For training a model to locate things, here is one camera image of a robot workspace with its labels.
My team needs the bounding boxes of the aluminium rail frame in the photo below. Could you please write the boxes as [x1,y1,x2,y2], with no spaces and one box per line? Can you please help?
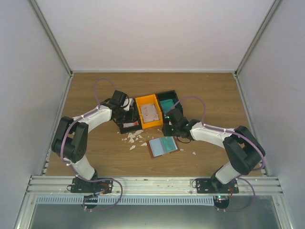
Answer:
[14,176,294,229]

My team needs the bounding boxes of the grey slotted cable duct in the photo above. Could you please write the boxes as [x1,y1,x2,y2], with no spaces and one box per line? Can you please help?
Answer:
[36,195,214,206]

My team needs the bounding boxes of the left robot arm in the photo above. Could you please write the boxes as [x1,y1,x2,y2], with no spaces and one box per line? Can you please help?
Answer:
[51,90,133,193]

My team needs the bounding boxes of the red white cards stack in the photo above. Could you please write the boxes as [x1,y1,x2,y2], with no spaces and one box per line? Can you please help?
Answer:
[123,121,139,129]

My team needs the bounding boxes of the white paper scrap pile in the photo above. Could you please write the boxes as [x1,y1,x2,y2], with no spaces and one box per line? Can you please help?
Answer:
[121,130,143,143]

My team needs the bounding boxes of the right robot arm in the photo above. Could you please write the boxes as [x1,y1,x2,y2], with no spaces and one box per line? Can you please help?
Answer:
[165,108,265,193]

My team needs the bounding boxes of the orange bin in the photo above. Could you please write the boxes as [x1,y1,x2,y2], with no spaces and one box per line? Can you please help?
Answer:
[135,94,163,129]

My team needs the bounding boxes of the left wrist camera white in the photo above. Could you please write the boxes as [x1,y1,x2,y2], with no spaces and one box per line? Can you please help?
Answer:
[122,98,134,111]

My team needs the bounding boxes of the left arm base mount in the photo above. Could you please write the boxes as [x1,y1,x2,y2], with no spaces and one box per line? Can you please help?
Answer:
[67,177,113,195]

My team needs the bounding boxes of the green cards stack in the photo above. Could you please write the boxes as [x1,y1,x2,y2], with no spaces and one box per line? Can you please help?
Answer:
[160,99,174,113]

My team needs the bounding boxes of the brown leather card holder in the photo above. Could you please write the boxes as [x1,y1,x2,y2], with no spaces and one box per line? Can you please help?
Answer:
[147,136,180,158]

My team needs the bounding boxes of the white pink cards stack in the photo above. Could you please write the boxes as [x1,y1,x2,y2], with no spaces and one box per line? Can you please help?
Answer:
[140,104,160,123]

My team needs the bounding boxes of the black bin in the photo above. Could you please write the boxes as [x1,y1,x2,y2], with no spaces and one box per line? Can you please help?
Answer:
[155,90,179,120]
[112,105,142,134]

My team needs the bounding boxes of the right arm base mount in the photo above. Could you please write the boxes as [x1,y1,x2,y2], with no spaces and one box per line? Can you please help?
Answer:
[191,178,239,194]

